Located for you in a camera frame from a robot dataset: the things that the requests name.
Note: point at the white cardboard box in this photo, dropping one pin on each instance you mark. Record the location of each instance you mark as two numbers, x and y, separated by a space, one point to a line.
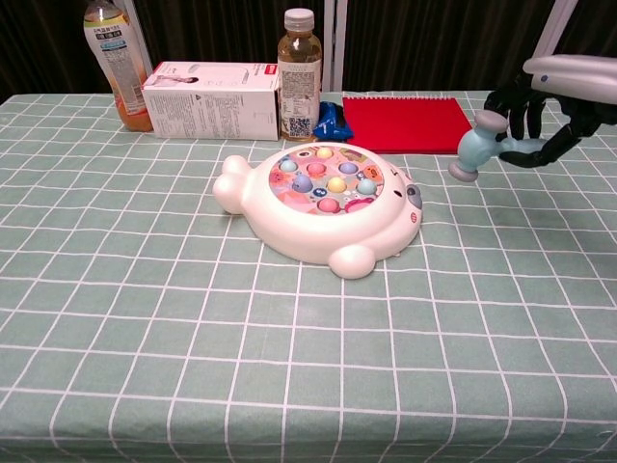
212 111

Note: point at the red spiral notebook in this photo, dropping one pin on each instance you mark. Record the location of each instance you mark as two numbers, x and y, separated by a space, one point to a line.
405 125

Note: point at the blue snack packet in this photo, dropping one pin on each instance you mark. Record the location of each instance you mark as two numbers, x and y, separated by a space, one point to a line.
332 123

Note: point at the dark curtain panel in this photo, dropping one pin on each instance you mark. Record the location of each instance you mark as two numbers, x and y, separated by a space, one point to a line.
434 43
217 29
43 48
598 26

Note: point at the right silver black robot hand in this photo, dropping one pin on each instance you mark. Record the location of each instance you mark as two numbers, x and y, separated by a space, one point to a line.
578 77

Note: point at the light blue toy hammer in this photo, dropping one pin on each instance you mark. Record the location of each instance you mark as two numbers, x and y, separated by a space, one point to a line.
477 147

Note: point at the white frame post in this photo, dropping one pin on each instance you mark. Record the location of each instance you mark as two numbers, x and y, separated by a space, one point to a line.
559 24
335 48
132 14

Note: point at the tea bottle with white cap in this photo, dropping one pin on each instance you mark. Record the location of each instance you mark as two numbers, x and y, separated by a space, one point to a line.
299 82

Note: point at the white fish-shaped toy game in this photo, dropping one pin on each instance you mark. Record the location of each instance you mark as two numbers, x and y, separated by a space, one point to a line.
299 231

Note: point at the orange juice bottle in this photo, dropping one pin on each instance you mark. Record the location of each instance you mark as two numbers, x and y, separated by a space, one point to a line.
118 72

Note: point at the green checked tablecloth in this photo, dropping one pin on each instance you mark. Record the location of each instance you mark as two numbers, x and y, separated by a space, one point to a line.
193 337

